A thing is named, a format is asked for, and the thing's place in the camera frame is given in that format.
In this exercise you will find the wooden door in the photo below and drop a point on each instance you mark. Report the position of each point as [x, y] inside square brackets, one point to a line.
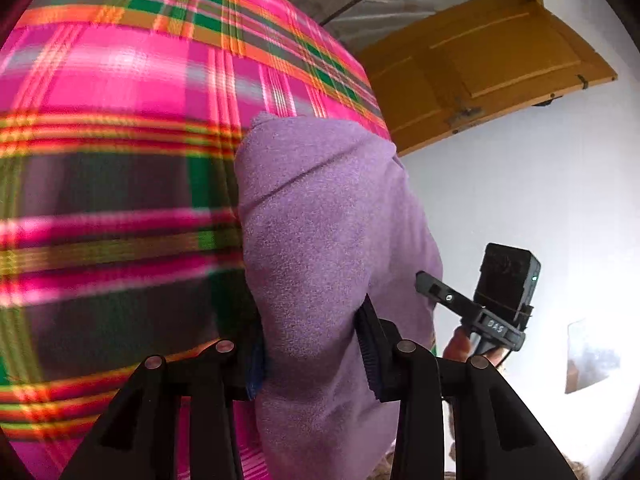
[500, 60]

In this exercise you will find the pink green plaid blanket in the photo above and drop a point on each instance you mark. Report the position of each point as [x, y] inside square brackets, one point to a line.
[125, 160]

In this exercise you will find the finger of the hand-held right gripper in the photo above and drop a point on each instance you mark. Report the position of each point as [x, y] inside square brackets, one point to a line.
[442, 292]

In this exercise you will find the clear plastic door curtain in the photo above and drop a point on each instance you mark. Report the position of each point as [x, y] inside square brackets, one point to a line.
[410, 0]

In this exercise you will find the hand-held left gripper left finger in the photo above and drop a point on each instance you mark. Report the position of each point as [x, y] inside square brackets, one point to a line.
[255, 370]

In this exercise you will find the person's right hand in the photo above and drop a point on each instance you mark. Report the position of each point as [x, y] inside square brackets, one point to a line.
[457, 347]

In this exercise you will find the purple fleece pants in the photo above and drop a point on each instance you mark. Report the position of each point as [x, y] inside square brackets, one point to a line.
[320, 240]

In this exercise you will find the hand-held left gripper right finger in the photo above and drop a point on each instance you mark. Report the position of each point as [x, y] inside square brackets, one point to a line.
[367, 345]

